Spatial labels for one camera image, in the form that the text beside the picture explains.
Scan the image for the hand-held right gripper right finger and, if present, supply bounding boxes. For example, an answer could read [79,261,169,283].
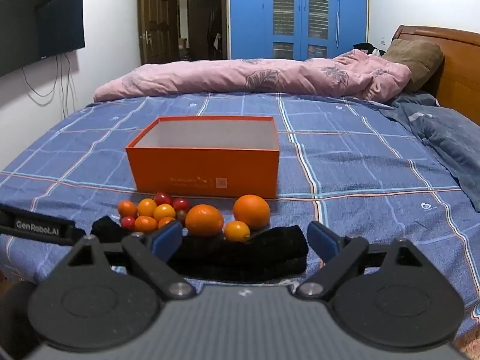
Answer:
[295,221,432,301]

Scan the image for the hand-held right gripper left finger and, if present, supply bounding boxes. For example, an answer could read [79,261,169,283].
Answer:
[60,220,196,301]

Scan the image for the large oval orange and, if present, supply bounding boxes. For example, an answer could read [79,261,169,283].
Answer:
[185,204,224,237]

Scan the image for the small mandarin orange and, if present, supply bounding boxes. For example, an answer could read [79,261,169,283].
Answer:
[224,220,251,242]

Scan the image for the large round orange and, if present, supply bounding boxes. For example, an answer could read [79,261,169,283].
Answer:
[233,194,271,231]

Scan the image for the orange cardboard box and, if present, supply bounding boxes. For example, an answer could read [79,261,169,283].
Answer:
[125,116,281,199]

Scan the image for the black knitted cloth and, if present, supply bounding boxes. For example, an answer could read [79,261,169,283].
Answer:
[91,215,309,282]

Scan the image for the blue plaid bed sheet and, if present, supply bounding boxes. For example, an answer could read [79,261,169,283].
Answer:
[0,92,480,349]

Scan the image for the grey-blue blanket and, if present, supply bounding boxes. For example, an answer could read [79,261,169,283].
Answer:
[379,92,480,212]

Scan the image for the pink floral quilt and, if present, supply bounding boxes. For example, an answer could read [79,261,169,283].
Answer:
[93,49,413,103]

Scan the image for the black garment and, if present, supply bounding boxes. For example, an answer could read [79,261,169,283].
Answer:
[352,42,387,56]

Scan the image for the brown pillow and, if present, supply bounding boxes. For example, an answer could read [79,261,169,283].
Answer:
[382,38,445,92]

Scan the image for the wooden headboard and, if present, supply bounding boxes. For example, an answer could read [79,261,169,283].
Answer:
[392,25,480,126]

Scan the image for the brown wooden door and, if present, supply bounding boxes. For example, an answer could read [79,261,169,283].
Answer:
[137,0,180,65]

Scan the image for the blue wardrobe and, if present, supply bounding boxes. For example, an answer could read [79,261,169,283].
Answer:
[227,0,370,61]

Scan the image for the black television cable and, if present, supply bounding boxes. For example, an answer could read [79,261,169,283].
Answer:
[20,54,64,98]
[56,53,80,119]

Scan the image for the black wall television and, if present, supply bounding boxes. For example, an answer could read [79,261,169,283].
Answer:
[0,0,85,77]

